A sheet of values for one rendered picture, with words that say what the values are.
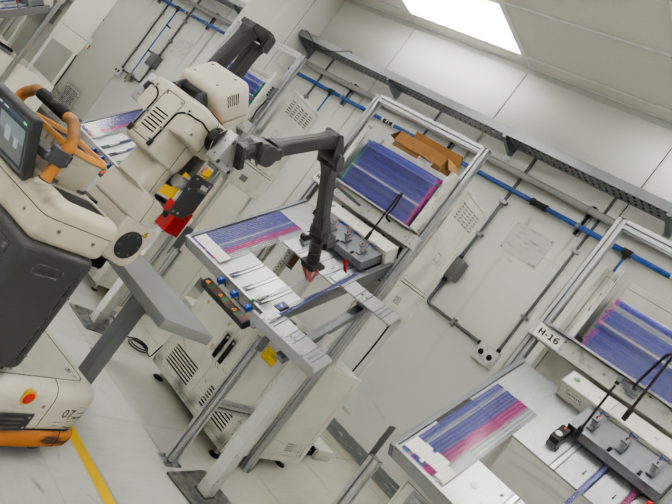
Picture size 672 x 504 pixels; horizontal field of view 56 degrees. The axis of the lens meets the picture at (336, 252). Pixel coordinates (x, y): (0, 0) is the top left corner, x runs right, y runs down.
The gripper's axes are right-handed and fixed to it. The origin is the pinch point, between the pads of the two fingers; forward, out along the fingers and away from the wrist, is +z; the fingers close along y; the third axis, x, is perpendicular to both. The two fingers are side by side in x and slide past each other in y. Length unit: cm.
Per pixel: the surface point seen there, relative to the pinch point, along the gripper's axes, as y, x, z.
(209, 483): -32, 62, 62
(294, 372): -32.3, 28.5, 16.7
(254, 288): 9.3, 22.0, 4.8
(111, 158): 148, 27, 4
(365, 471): -84, 36, 16
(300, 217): 46, -29, -2
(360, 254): -1.8, -27.2, -7.9
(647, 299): -106, -80, -36
